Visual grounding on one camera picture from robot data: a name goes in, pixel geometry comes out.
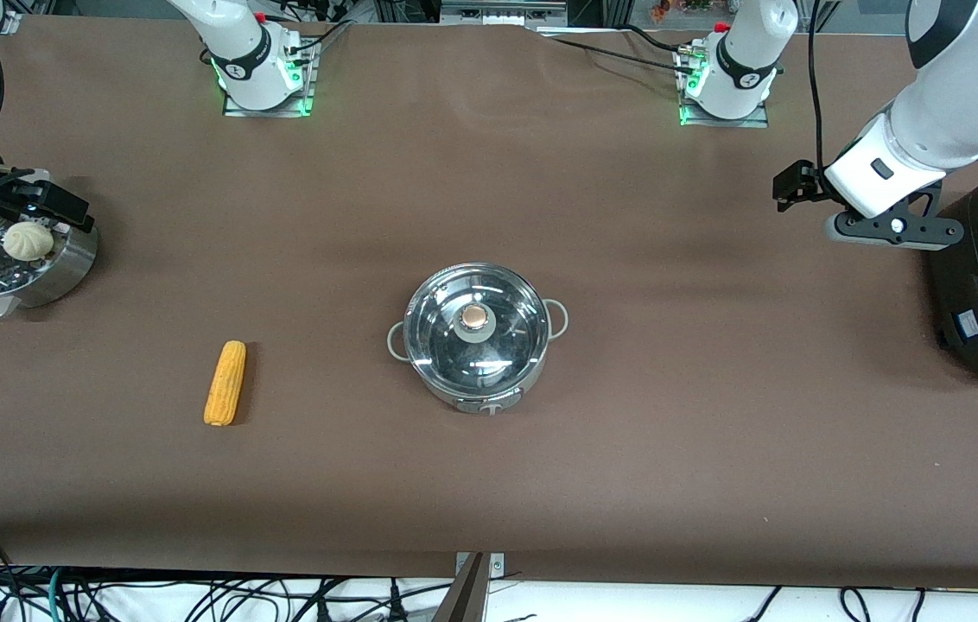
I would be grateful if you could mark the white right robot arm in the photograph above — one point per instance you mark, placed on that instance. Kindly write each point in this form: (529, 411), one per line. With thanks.
(238, 52)

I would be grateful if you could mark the metal table bracket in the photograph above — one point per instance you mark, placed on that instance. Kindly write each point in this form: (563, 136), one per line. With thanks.
(498, 566)

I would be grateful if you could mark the white steamed bun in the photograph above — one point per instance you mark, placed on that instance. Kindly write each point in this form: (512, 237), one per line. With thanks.
(28, 242)

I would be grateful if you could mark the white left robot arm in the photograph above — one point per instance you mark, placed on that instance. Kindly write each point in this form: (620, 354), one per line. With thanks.
(964, 95)

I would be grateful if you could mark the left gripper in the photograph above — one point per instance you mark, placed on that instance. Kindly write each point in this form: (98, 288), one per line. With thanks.
(803, 180)

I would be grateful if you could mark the brown post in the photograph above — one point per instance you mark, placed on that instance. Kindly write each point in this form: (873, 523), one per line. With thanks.
(465, 600)

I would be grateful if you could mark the stainless steel pot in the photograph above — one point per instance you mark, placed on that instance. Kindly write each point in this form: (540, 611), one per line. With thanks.
(489, 403)

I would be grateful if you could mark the glass pot lid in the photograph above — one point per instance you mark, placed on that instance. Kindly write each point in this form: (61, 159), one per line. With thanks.
(446, 345)

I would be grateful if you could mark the yellow corn cob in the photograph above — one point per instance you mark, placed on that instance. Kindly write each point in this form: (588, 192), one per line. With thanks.
(225, 384)

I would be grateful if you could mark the metal steamer bowl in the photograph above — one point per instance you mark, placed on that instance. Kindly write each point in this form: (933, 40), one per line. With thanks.
(66, 269)

